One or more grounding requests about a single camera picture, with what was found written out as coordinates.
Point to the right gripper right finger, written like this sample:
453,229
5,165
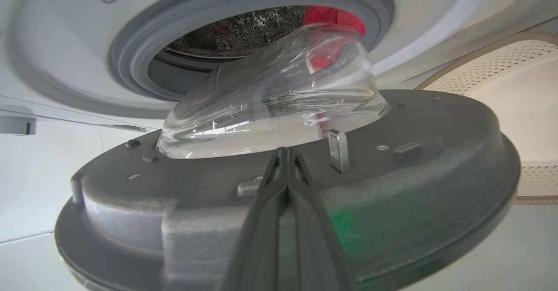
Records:
318,260

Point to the dark washer door glass bowl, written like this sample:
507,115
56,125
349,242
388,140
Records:
414,173

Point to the red shirt white collar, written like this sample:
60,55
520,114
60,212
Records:
335,17

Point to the cream perforated laundry basket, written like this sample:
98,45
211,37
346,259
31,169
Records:
518,108

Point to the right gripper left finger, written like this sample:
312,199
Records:
261,256

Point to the white front-load washing machine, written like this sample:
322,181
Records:
65,42

